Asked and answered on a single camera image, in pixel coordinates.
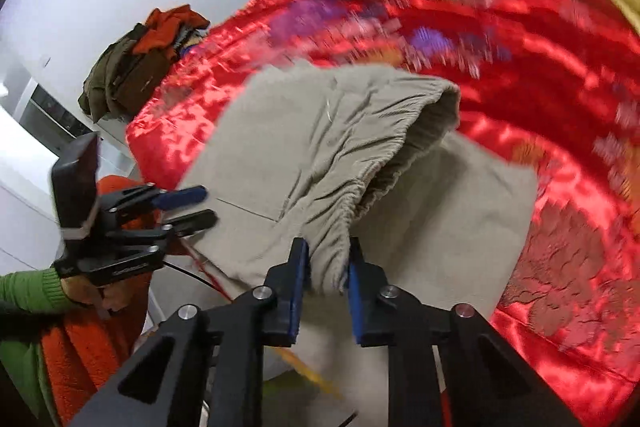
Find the red embroidered satin blanket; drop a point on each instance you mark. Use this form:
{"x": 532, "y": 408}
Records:
{"x": 500, "y": 57}

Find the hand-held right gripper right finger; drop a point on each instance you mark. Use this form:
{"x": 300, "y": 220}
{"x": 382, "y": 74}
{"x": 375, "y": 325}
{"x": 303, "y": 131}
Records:
{"x": 356, "y": 302}

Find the orange cloth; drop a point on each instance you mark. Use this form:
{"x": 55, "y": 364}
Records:
{"x": 160, "y": 29}

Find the person's orange fleece garment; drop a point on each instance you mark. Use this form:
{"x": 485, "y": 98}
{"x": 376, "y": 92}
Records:
{"x": 85, "y": 357}

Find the olive green jacket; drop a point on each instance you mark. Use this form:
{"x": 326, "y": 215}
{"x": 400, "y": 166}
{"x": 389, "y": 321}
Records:
{"x": 120, "y": 77}

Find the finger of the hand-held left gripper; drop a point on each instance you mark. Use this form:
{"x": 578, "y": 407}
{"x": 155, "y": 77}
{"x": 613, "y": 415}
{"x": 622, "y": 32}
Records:
{"x": 185, "y": 197}
{"x": 195, "y": 221}

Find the person's left forearm green sleeve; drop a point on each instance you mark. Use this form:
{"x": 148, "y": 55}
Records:
{"x": 30, "y": 289}

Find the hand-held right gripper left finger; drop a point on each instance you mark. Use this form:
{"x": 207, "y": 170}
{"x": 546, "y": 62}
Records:
{"x": 298, "y": 289}

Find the beige pants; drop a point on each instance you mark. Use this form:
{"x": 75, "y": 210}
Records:
{"x": 310, "y": 147}

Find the white cabinet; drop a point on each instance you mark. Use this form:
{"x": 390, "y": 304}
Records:
{"x": 20, "y": 217}

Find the person's left hand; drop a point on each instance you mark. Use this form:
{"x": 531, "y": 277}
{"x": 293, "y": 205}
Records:
{"x": 85, "y": 294}

